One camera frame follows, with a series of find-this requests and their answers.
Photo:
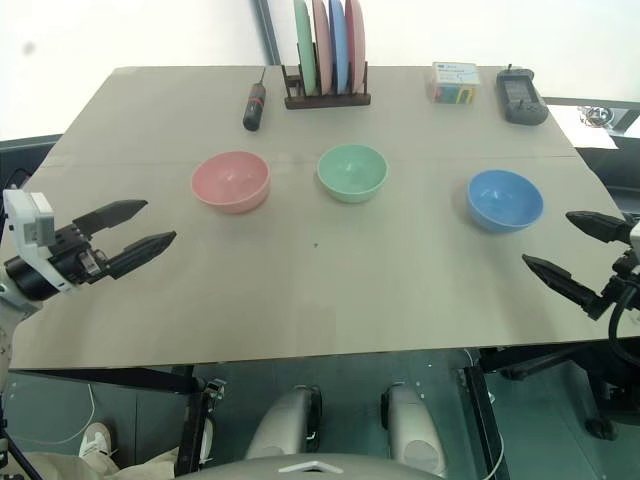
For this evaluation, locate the silver robot leg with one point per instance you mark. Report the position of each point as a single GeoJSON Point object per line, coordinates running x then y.
{"type": "Point", "coordinates": [282, 425]}
{"type": "Point", "coordinates": [412, 425]}

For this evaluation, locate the black remote controller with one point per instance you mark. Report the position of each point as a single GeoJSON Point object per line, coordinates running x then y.
{"type": "Point", "coordinates": [520, 97]}

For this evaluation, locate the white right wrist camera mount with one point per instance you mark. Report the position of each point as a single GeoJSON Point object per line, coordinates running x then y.
{"type": "Point", "coordinates": [635, 234]}

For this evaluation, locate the silver robot torso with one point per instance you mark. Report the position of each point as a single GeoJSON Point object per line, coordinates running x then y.
{"type": "Point", "coordinates": [310, 470]}

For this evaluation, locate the light pink plate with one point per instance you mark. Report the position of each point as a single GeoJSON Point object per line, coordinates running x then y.
{"type": "Point", "coordinates": [322, 45]}

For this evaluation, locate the silver right robot leg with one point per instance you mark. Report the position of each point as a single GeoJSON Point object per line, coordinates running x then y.
{"type": "Point", "coordinates": [412, 425]}

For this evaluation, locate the dark wooden plate rack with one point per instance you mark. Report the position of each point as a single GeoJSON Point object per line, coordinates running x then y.
{"type": "Point", "coordinates": [327, 99]}

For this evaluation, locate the pink bowl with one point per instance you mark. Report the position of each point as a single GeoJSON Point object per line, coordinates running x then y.
{"type": "Point", "coordinates": [231, 181]}

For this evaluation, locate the black office chair base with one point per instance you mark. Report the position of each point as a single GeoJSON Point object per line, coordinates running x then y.
{"type": "Point", "coordinates": [575, 380]}

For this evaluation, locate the green bowl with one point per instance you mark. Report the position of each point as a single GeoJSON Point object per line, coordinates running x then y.
{"type": "Point", "coordinates": [353, 172]}

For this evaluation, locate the white shoe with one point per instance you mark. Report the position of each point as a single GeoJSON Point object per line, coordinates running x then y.
{"type": "Point", "coordinates": [94, 441]}

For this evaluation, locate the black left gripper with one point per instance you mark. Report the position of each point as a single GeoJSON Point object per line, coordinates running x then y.
{"type": "Point", "coordinates": [75, 260]}

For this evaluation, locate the dark pink plate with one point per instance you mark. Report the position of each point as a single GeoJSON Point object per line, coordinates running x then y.
{"type": "Point", "coordinates": [356, 45]}

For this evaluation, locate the blue bowl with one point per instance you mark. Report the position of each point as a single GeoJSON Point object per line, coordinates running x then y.
{"type": "Point", "coordinates": [505, 201]}

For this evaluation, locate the black and red screwdriver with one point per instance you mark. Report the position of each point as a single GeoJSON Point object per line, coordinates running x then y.
{"type": "Point", "coordinates": [254, 104]}

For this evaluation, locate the silver left robot leg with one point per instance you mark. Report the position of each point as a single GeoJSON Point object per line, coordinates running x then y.
{"type": "Point", "coordinates": [282, 425]}

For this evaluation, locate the clear box of coloured blocks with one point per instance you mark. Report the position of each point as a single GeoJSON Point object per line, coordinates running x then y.
{"type": "Point", "coordinates": [454, 82]}

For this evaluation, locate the green plate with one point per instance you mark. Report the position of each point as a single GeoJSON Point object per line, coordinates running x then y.
{"type": "Point", "coordinates": [304, 45]}

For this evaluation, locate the black table leg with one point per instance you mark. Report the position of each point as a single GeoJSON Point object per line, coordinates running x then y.
{"type": "Point", "coordinates": [197, 430]}
{"type": "Point", "coordinates": [482, 420]}

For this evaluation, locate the black pillar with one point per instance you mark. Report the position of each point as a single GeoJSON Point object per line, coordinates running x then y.
{"type": "Point", "coordinates": [264, 30]}

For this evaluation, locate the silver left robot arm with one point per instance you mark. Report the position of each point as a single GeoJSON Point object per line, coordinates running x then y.
{"type": "Point", "coordinates": [27, 280]}

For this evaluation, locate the beige trouser leg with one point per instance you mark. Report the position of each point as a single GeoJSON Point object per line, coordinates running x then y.
{"type": "Point", "coordinates": [100, 467]}

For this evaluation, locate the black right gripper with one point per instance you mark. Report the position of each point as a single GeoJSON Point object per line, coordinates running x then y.
{"type": "Point", "coordinates": [620, 292]}

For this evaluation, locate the blue plate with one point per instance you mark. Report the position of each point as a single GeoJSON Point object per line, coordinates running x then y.
{"type": "Point", "coordinates": [339, 45]}

